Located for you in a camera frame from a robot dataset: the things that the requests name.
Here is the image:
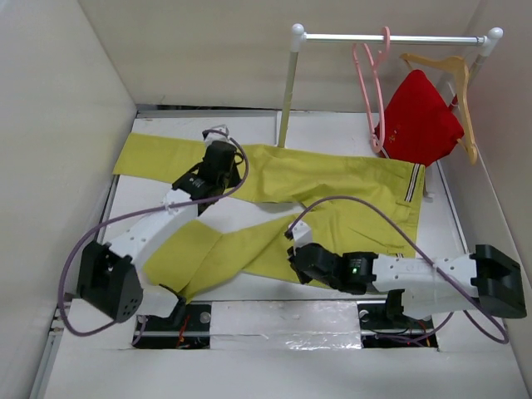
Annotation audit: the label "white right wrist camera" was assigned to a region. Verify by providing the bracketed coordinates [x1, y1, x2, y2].
[284, 220, 313, 249]

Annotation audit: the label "yellow-green trousers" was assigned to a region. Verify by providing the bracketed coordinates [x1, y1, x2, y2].
[112, 131, 427, 301]

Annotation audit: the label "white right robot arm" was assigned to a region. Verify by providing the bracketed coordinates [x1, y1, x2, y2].
[288, 243, 527, 328]

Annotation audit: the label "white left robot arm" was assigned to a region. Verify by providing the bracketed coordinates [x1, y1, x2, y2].
[76, 130, 248, 330]

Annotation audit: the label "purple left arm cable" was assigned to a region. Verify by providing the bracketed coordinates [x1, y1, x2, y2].
[57, 126, 250, 337]

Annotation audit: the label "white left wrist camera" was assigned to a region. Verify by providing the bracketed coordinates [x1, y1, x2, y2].
[202, 125, 230, 146]

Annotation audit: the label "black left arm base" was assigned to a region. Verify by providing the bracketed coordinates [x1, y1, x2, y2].
[131, 295, 212, 350]

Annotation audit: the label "white metal clothes rack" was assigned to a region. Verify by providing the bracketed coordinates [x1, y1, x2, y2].
[277, 23, 504, 148]

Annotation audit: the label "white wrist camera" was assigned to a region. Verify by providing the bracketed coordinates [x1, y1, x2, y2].
[202, 125, 230, 146]
[284, 220, 313, 249]

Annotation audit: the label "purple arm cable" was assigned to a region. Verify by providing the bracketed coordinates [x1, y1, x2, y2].
[288, 195, 510, 345]
[57, 126, 250, 337]

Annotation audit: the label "pink plastic hanger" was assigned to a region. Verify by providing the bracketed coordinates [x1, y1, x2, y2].
[352, 26, 392, 152]

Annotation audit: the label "wooden hanger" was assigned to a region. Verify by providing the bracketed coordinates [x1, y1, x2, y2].
[400, 53, 478, 165]

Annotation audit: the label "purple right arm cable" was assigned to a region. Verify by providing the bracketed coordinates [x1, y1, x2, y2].
[288, 195, 510, 345]

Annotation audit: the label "red folded shorts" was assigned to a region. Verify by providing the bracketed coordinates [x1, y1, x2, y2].
[380, 70, 464, 166]

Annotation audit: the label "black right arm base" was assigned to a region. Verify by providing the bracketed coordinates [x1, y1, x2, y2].
[357, 301, 438, 349]

